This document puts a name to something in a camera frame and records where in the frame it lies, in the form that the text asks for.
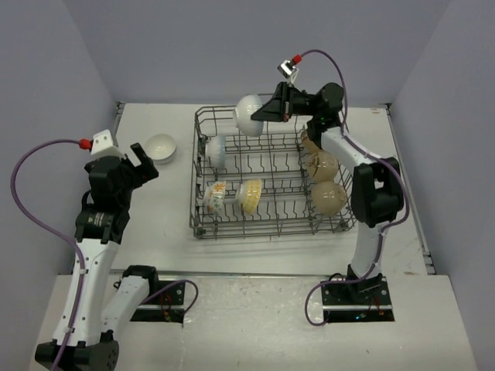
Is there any light blue bowl rack end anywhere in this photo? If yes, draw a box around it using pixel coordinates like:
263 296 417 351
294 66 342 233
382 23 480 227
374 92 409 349
205 135 226 170

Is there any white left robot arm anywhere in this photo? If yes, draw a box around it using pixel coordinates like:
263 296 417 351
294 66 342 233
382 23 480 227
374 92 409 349
35 139 161 370

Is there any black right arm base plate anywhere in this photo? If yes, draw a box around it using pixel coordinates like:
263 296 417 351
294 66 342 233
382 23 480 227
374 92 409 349
321 274 395 324

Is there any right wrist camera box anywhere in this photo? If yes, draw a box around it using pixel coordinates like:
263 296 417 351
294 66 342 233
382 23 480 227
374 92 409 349
278 60 299 83

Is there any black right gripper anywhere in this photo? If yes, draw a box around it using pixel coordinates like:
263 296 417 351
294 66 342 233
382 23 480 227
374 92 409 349
251 82 322 124

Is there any grey wire dish rack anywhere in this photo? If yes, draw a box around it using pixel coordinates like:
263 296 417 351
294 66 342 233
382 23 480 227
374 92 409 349
189 105 357 240

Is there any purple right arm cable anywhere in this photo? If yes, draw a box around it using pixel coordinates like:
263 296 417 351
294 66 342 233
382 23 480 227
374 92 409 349
290 49 410 327

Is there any light blue bowl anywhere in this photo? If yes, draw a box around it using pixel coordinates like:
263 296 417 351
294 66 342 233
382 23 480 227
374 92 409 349
144 134 177 165
232 94 265 138

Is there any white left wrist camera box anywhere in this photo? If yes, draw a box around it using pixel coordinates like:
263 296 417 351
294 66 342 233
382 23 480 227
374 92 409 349
90 129 125 160

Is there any beige bowl with flower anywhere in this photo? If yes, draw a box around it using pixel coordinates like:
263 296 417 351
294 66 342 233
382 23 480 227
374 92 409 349
300 130 320 154

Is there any beige bowl with plant drawing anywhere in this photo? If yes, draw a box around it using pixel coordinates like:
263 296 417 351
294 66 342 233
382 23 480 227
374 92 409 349
306 151 339 183

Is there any plain beige bowl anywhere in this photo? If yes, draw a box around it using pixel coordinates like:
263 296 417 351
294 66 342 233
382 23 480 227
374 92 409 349
311 181 347 217

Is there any orange green floral bowl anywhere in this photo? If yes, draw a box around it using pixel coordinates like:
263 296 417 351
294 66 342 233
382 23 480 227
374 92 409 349
203 181 227 215

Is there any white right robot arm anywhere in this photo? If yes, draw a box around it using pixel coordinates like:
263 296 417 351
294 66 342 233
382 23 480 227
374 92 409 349
251 82 409 304

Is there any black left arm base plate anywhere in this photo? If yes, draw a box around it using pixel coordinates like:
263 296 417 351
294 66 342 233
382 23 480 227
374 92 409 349
131 283 186 324

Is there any yellow dotted bowl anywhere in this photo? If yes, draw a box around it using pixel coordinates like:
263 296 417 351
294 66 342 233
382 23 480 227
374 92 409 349
235 179 262 215

